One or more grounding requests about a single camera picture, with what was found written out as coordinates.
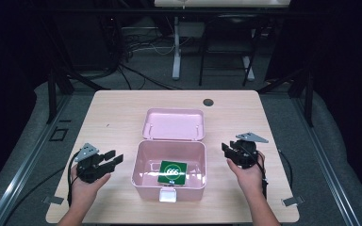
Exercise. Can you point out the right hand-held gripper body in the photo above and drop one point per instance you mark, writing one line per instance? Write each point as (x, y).
(246, 153)

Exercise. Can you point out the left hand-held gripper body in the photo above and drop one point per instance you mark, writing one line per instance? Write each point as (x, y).
(89, 169)

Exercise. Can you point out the pink storage box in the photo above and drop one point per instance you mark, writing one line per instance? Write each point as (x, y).
(172, 157)

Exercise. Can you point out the person's left hand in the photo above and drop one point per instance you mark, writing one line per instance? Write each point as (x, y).
(86, 188)

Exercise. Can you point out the person's right hand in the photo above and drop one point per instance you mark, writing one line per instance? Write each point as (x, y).
(248, 179)

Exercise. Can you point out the metal table clip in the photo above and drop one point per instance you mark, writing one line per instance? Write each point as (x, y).
(53, 200)
(292, 201)

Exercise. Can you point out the dark round table grommet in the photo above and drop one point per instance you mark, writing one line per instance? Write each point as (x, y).
(208, 102)

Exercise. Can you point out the green square card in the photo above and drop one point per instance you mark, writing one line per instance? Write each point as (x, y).
(172, 172)

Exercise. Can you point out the black metal chair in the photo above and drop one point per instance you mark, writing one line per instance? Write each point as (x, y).
(223, 47)

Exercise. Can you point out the white desk with legs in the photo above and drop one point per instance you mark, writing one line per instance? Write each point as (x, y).
(176, 47)

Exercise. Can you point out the metal floor rail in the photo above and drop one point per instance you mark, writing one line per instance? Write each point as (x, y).
(326, 163)
(22, 166)

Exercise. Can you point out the black metal frame stand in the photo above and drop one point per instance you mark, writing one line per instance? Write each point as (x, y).
(304, 91)
(55, 84)

